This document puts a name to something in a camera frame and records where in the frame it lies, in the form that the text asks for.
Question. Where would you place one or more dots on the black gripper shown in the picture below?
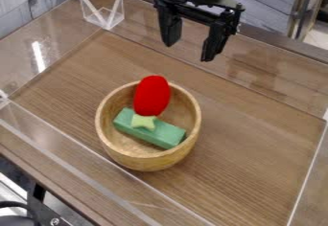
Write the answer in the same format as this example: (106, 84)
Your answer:
(202, 11)

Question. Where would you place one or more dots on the red plush fruit green leaf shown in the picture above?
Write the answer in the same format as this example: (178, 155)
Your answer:
(151, 97)

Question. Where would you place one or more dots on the wooden bowl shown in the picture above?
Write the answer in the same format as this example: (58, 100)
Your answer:
(131, 152)

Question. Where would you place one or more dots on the wooden table leg background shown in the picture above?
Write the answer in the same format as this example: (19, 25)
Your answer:
(301, 18)

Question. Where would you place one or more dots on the green rectangular block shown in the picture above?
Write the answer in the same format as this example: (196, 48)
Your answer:
(167, 135)

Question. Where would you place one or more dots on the black table frame bracket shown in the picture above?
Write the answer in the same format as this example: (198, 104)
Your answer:
(46, 216)

